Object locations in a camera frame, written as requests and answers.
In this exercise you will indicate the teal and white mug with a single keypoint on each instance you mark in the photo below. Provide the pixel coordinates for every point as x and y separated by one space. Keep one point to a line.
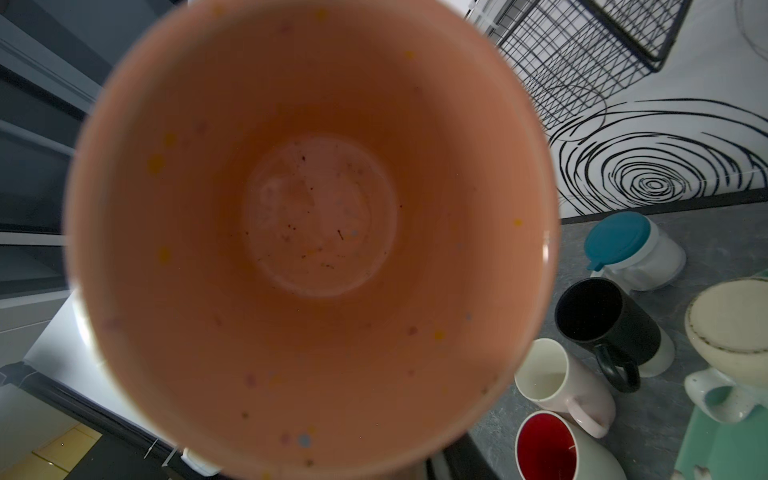
634 252

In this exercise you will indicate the cream white mug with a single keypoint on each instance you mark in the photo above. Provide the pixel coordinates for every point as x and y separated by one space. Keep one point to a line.
547 446

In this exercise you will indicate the black wire basket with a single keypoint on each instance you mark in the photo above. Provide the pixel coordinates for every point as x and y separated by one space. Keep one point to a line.
572 55

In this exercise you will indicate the green floral tray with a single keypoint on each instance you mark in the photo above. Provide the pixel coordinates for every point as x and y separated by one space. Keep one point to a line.
714 450

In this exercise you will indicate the orange peach mug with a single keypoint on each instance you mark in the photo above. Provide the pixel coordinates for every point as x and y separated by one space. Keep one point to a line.
313 239

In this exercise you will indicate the black and white mug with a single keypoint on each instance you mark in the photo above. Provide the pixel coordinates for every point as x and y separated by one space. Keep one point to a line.
598 316

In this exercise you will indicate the beige mug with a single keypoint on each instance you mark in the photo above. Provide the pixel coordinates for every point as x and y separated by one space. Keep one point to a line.
727 325

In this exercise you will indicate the pink mug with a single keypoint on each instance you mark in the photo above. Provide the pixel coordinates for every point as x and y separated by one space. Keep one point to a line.
555 380

